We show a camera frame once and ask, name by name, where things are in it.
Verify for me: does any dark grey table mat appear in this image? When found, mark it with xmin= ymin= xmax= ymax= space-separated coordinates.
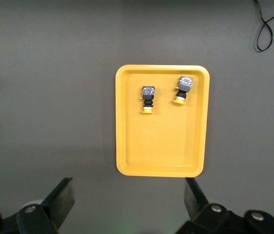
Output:
xmin=0 ymin=0 xmax=274 ymax=234

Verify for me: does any yellow push button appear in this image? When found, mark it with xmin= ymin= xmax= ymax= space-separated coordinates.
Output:
xmin=139 ymin=85 xmax=157 ymax=115
xmin=171 ymin=75 xmax=194 ymax=106

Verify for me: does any loose thin black cable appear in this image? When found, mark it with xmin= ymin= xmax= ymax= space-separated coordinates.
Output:
xmin=253 ymin=0 xmax=274 ymax=53

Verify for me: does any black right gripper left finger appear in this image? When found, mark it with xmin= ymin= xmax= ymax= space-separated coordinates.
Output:
xmin=0 ymin=177 xmax=76 ymax=234

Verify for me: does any yellow plastic tray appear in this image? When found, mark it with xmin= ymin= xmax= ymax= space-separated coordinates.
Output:
xmin=114 ymin=64 xmax=211 ymax=178

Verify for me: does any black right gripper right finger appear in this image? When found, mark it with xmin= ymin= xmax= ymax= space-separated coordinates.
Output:
xmin=177 ymin=177 xmax=274 ymax=234

